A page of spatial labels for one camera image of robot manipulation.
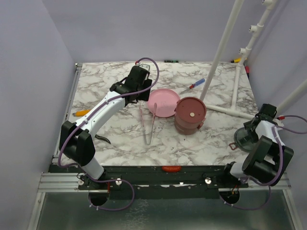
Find transparent grey pot lid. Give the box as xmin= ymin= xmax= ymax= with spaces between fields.
xmin=229 ymin=127 xmax=259 ymax=153

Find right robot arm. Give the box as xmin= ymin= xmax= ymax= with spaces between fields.
xmin=220 ymin=103 xmax=294 ymax=187

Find pink food plate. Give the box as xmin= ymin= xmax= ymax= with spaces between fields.
xmin=147 ymin=89 xmax=180 ymax=118

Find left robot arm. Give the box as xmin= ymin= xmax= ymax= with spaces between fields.
xmin=59 ymin=64 xmax=152 ymax=189

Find red blue screwdriver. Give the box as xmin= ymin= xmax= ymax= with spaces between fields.
xmin=180 ymin=78 xmax=205 ymax=95

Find dark pink round lid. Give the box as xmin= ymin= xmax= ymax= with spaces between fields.
xmin=175 ymin=97 xmax=207 ymax=124

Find aluminium table edge rail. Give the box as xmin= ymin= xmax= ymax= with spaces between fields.
xmin=51 ymin=63 xmax=83 ymax=165

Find green black screwdriver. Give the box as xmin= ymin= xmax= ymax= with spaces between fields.
xmin=164 ymin=60 xmax=179 ymax=63

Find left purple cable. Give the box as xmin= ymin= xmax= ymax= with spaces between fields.
xmin=57 ymin=57 xmax=160 ymax=211

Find white pipe frame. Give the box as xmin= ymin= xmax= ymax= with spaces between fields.
xmin=199 ymin=0 xmax=307 ymax=124

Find yellow utility knife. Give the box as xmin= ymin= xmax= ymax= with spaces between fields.
xmin=72 ymin=110 xmax=90 ymax=117

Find red sausage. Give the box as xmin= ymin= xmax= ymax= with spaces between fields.
xmin=162 ymin=166 xmax=181 ymax=173

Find pink steel lunch pot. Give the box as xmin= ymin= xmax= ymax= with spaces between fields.
xmin=175 ymin=105 xmax=206 ymax=128

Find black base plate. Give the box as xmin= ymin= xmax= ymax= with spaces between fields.
xmin=48 ymin=165 xmax=248 ymax=199

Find black pliers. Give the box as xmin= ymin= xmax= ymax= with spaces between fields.
xmin=95 ymin=135 xmax=111 ymax=144

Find dark red steel lunch pot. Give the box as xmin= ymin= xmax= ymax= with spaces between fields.
xmin=175 ymin=123 xmax=202 ymax=135

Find pink food tongs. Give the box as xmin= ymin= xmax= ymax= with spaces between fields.
xmin=139 ymin=103 xmax=157 ymax=146

